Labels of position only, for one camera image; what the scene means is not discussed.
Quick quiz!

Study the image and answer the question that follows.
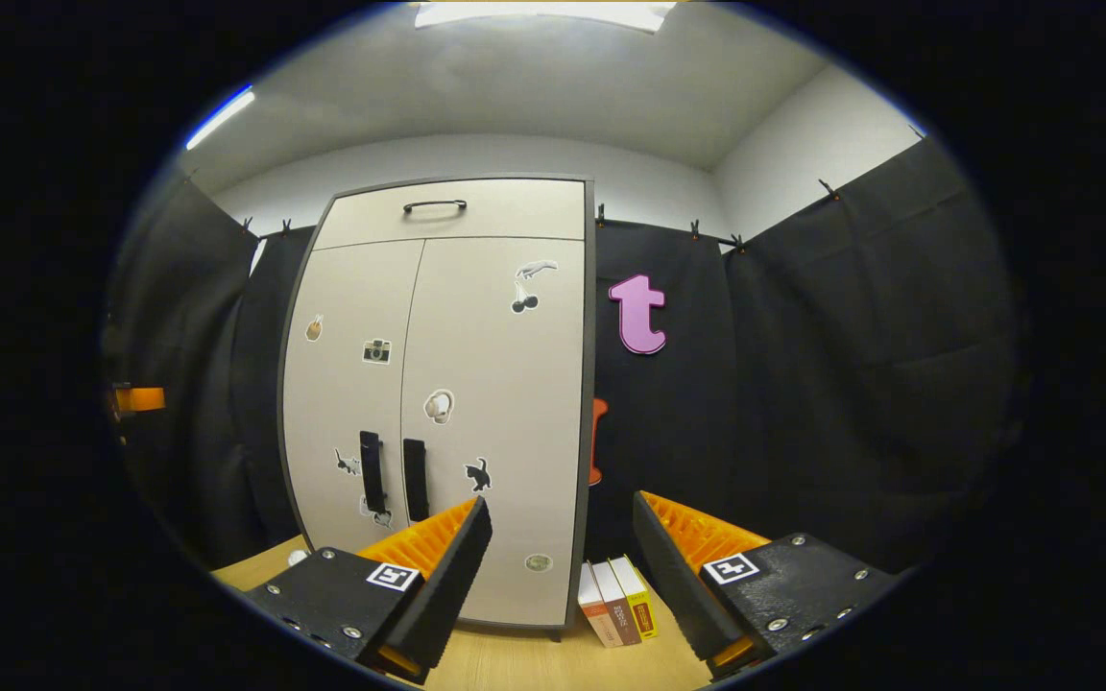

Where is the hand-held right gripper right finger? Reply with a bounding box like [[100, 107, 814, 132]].
[[633, 489, 900, 679]]

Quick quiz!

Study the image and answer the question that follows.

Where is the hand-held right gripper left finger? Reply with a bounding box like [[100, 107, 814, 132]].
[[244, 494, 494, 684]]

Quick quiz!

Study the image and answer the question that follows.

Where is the white cabinet door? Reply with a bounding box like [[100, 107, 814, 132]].
[[281, 238, 425, 556], [399, 235, 588, 630]]

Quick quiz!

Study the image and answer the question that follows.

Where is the white shoe cabinet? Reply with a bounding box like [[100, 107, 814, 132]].
[[275, 173, 599, 642]]

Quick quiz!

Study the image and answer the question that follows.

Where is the white cabinet drawer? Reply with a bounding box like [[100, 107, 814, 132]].
[[311, 178, 589, 252]]

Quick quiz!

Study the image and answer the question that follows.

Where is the brown book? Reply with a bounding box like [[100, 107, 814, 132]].
[[591, 559, 643, 646]]

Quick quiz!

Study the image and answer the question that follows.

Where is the black backdrop cloth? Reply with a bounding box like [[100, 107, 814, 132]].
[[100, 134, 1029, 577]]

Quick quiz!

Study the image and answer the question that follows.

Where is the ceiling light strip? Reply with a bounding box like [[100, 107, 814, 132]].
[[184, 86, 256, 153]]

